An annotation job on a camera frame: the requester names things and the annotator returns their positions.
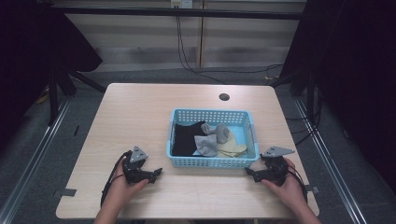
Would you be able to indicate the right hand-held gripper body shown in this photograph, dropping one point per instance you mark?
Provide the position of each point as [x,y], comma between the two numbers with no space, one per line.
[274,169]

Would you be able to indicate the grey tape piece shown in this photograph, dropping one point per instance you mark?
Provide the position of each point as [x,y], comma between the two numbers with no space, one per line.
[312,189]
[65,193]

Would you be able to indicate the cream sock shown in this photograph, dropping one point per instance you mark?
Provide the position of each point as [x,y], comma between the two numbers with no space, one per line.
[232,147]

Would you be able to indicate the aluminium floor rail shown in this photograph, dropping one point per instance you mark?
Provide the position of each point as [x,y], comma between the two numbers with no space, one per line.
[330,161]
[34,155]

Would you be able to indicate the person's left hand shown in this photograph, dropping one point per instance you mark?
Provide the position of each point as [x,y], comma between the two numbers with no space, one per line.
[120,193]

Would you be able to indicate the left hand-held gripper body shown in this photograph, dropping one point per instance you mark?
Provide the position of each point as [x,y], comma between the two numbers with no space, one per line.
[134,169]

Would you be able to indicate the black metal stand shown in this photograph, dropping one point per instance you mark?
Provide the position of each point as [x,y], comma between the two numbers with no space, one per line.
[54,93]
[306,90]

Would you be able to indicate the person's right hand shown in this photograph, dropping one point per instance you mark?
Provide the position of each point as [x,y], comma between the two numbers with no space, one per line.
[289,189]

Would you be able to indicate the light blue plastic basket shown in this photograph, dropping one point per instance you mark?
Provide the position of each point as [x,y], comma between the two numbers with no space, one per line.
[246,138]

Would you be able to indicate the black sock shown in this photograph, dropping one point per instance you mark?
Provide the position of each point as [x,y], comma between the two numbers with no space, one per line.
[185,140]

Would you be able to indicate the black horizontal bar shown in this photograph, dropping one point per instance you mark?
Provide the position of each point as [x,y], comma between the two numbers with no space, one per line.
[174,12]

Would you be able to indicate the small black floor strip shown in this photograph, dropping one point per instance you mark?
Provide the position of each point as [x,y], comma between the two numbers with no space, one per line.
[76,130]

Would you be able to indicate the black curtain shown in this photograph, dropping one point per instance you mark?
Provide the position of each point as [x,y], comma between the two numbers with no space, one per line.
[34,56]
[358,77]

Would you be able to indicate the white wall outlet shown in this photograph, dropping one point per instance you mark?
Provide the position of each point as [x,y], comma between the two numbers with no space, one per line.
[182,3]

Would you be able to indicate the grey sock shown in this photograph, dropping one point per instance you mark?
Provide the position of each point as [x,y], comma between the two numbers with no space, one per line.
[221,132]
[207,146]

